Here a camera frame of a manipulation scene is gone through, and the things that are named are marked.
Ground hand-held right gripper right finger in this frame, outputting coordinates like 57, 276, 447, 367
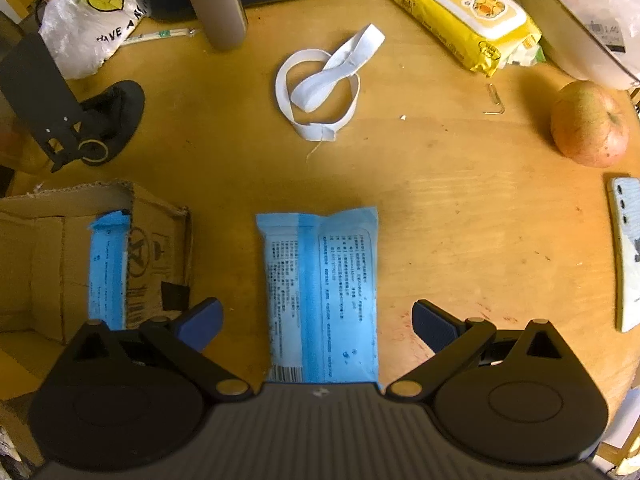
382, 299, 571, 403

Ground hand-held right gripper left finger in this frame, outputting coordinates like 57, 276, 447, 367
70, 297, 253, 403

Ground blue packet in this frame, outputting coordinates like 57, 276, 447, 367
87, 210, 132, 331
256, 206, 381, 385

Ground cardboard box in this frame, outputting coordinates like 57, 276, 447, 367
0, 179, 193, 346

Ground wooden desktop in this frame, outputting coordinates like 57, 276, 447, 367
0, 0, 640, 441

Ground white remote control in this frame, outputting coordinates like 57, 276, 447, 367
607, 176, 640, 333

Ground metal paper clip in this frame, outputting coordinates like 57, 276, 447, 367
482, 82, 505, 116

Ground apple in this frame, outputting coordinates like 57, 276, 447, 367
550, 80, 630, 168

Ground wrapped disposable chopsticks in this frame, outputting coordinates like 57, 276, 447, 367
120, 27, 196, 45

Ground black phone stand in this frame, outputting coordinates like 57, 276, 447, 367
0, 32, 146, 173

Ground white plastic bag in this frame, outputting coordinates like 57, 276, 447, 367
40, 0, 151, 81

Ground yellow wet wipes pack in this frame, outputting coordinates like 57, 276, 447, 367
385, 0, 543, 76

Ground white bowl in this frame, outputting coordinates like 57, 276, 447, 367
515, 0, 640, 91

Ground white elastic strap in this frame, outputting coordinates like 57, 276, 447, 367
275, 24, 386, 142

